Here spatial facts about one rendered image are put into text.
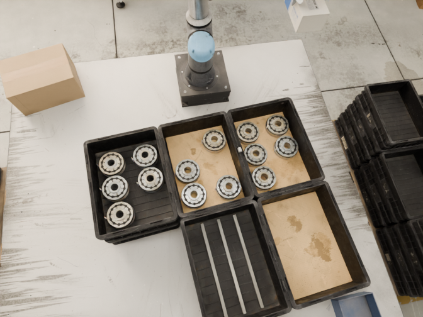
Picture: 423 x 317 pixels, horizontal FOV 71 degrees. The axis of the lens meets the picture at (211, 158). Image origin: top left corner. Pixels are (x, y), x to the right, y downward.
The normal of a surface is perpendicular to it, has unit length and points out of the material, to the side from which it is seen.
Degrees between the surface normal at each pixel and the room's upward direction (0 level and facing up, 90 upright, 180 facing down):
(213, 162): 0
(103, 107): 0
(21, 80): 0
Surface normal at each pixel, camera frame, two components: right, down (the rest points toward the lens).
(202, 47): 0.08, -0.21
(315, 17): 0.18, 0.92
